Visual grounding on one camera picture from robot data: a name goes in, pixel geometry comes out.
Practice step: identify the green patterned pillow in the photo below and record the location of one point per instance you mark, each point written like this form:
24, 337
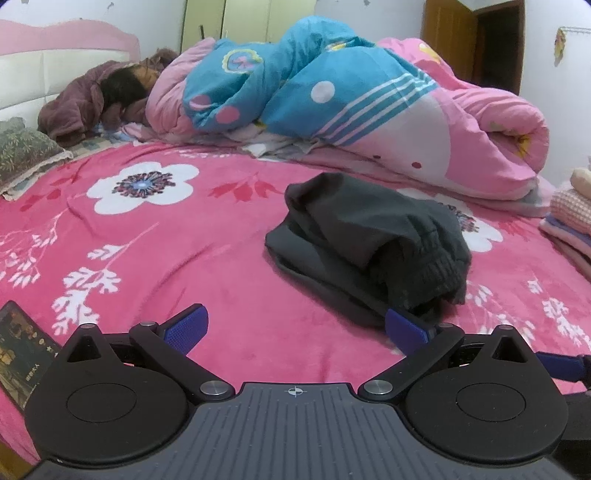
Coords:
25, 150

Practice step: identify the cream folded cloth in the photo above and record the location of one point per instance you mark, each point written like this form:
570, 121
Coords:
582, 180

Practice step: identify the pink floral blanket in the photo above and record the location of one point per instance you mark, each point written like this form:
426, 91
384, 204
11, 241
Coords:
184, 258

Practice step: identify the grey white crumpled sheet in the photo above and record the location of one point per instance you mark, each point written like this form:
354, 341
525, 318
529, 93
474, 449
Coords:
277, 146

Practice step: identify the cream wardrobe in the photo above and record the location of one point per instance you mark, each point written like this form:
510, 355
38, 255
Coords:
244, 21

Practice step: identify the dark grey pants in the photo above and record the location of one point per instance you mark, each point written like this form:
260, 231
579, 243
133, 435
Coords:
369, 230

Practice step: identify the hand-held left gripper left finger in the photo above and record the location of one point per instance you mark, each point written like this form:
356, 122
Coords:
187, 328

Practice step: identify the yellow wall decoration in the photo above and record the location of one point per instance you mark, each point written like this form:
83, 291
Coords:
561, 42

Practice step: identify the stack of folded clothes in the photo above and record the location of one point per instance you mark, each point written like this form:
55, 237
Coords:
565, 235

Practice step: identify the white and pink headboard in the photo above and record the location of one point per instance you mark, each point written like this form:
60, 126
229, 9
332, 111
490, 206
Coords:
46, 69

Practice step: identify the wooden door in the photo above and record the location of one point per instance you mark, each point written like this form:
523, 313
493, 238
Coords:
450, 37

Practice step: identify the black smartphone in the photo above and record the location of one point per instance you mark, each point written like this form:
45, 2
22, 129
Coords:
21, 355

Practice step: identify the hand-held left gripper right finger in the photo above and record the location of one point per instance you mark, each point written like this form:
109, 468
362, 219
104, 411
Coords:
408, 333

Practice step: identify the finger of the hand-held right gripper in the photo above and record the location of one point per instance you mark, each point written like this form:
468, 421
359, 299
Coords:
581, 417
561, 367

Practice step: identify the light blue striped pillow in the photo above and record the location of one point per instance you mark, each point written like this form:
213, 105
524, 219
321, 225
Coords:
99, 138

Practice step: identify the pink and blue quilt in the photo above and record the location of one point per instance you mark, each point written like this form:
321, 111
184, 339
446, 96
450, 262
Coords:
369, 101

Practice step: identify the pink waffle folded cloth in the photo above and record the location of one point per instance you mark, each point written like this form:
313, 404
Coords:
572, 207

